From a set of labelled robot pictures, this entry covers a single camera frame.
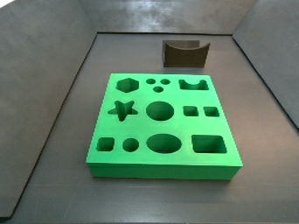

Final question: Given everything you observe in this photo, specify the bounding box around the dark U-shaped block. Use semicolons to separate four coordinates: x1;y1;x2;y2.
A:
163;40;211;68

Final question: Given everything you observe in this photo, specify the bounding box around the green shape sorter block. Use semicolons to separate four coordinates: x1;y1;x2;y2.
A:
87;73;243;180

